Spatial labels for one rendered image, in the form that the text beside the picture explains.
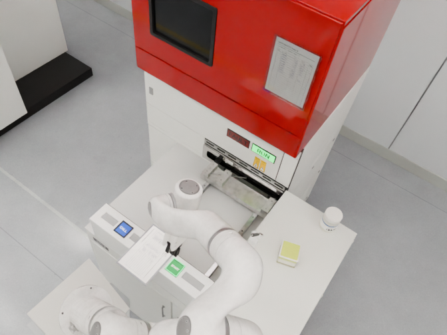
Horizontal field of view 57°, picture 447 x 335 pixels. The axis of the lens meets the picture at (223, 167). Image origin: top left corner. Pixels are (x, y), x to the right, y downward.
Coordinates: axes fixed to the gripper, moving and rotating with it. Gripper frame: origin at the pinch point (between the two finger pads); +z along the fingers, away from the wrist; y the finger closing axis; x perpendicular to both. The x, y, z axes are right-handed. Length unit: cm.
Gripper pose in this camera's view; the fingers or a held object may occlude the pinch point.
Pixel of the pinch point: (174, 250)
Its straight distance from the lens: 145.9
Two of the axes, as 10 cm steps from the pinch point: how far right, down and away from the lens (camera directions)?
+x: 8.1, 5.1, -2.9
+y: -5.5, 4.7, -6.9
